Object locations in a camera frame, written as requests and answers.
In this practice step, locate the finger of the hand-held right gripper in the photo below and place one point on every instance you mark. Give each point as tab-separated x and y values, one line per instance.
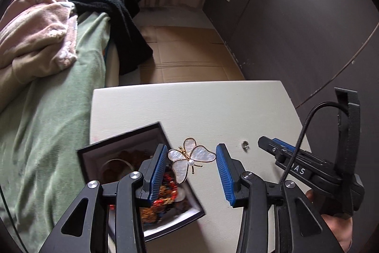
284	144
272	150

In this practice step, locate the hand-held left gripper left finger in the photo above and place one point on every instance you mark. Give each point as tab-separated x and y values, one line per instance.
157	176

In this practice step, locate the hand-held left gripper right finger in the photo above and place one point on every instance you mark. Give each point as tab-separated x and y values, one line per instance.
225	176

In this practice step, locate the pile of beaded jewelry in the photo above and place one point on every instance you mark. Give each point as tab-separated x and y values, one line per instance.
165	196

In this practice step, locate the pearl butterfly brooch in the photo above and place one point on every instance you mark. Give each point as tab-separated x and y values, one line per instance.
201	156

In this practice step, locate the black jewelry box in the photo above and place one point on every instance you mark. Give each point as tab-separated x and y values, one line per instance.
97	158

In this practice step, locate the person's right hand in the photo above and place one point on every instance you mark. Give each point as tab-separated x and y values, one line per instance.
337	229

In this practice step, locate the beige leather side table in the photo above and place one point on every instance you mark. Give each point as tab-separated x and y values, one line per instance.
192	110

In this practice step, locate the green bed sheet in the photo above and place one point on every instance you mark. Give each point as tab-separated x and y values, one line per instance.
53	122

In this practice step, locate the flattened cardboard sheet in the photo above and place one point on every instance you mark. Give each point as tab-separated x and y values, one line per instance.
189	57

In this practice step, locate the black knitted cloth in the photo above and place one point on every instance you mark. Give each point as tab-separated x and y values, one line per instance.
112	10

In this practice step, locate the beige pink blanket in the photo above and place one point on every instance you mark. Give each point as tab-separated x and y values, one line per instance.
35	33

